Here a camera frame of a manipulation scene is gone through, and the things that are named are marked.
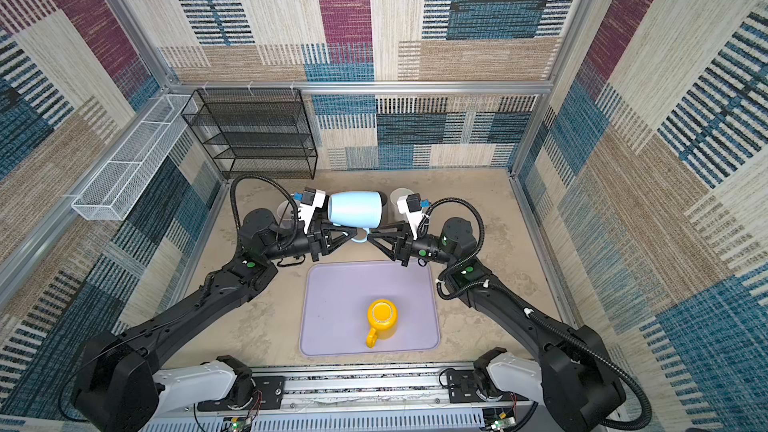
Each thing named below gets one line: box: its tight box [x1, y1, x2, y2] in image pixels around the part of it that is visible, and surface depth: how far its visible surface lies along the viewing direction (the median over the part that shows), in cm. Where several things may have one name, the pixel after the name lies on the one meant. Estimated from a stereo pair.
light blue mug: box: [328, 191, 383, 243], surface depth 65 cm
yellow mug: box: [366, 299, 398, 348], surface depth 78 cm
